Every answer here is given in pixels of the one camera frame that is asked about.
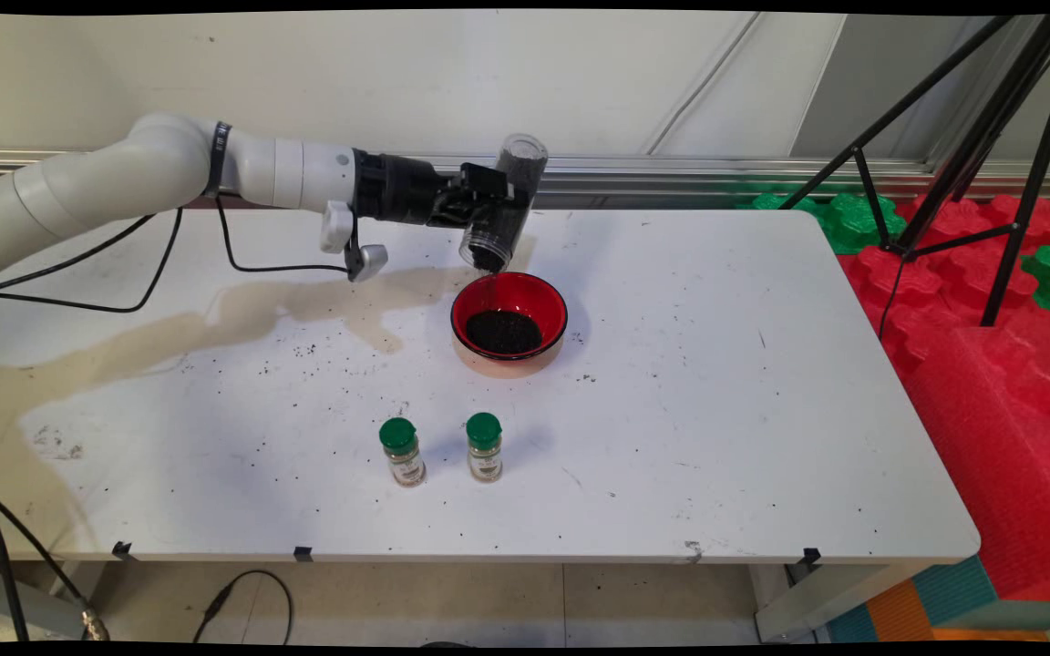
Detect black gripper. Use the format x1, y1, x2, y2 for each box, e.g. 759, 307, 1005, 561
352, 149, 517, 234

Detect clear plastic jar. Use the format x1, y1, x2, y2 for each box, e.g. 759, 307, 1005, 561
458, 132, 550, 274

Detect black seeds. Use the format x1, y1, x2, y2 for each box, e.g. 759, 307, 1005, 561
464, 146, 549, 357

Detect red bowl black rim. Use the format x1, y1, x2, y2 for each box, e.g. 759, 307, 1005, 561
450, 272, 570, 379

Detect green lid spice jar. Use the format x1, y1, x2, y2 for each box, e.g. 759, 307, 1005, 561
379, 416, 428, 487
466, 412, 505, 484

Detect grey table leg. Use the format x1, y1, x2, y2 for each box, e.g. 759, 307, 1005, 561
0, 560, 108, 641
753, 560, 938, 643

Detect blue orange foam mat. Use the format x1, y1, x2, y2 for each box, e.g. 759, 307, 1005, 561
824, 556, 1050, 643

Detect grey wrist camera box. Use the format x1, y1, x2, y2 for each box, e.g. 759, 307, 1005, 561
320, 200, 390, 283

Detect aluminium wall rail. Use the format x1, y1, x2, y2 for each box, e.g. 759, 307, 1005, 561
0, 150, 1050, 210

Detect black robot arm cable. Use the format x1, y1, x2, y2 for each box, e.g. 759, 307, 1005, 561
0, 196, 359, 314

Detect white wall cable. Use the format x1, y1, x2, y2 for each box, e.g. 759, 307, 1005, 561
646, 13, 761, 156

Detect black floor cable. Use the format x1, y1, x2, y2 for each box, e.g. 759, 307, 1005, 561
192, 570, 293, 644

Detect black camera tripod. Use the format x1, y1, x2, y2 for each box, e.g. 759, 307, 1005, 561
778, 14, 1050, 340

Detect black cable with metal connector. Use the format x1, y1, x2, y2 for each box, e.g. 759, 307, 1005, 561
0, 456, 113, 643

